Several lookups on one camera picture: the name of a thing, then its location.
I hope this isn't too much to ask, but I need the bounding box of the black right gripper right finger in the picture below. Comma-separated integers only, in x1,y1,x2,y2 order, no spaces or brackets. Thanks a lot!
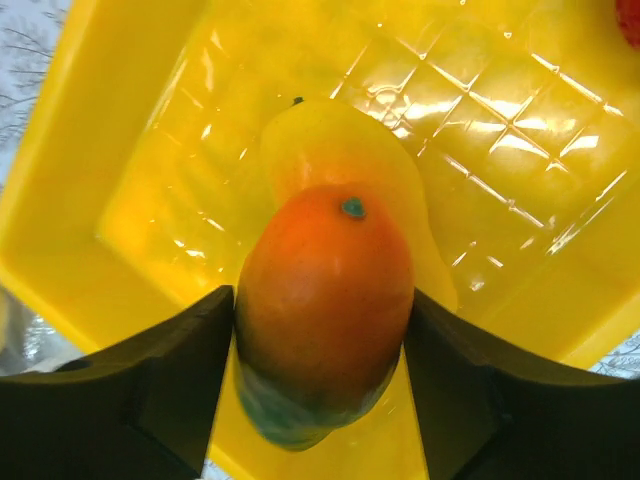
404,291,639,479

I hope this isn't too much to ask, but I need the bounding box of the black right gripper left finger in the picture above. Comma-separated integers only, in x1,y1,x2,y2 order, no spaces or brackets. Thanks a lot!
1,286,234,479

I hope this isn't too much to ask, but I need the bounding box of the orange green fake mango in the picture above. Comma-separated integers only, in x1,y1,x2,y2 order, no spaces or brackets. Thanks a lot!
234,183,415,451

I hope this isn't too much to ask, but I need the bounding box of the yellow orange fake mango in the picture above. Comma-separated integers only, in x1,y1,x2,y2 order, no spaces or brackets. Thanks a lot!
259,99,458,312

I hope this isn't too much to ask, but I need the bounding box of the red fake apple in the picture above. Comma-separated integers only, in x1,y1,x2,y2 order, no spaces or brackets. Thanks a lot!
615,0,640,49

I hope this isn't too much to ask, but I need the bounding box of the yellow plastic tray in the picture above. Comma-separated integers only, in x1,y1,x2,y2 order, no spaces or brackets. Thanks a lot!
1,1,639,479

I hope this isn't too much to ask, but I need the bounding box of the floral table cloth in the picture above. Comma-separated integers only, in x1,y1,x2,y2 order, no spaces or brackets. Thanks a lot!
0,0,71,151

